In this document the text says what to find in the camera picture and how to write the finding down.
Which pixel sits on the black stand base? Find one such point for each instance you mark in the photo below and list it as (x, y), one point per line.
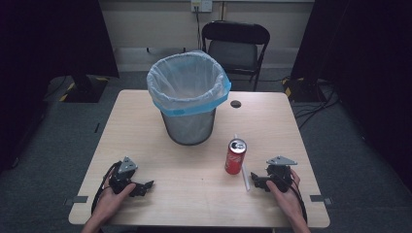
(85, 89)
(301, 90)

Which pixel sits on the white wall socket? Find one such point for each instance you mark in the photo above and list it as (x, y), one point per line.
(201, 5)

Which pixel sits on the translucent blue plastic bin liner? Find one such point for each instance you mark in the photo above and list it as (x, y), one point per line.
(188, 81)

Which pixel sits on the red soda can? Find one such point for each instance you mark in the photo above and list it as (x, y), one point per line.
(235, 161)

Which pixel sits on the person's left hand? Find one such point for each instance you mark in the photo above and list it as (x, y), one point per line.
(111, 200)

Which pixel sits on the person's right hand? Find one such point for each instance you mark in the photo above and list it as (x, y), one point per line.
(286, 202)

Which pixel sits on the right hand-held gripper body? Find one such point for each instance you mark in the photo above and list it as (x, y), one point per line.
(278, 173)

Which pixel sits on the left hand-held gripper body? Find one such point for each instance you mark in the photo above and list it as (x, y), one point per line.
(123, 174)

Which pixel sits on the metal mesh waste bin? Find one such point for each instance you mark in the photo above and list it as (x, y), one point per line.
(189, 127)

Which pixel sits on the white drinking straw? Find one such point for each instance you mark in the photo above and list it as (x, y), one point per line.
(246, 179)

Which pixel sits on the grey tape strip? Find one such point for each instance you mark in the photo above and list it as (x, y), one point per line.
(76, 200)
(320, 199)

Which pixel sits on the dark curtain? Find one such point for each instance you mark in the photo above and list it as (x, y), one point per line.
(48, 64)
(366, 81)

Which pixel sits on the black folding chair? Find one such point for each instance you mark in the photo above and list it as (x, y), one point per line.
(234, 48)

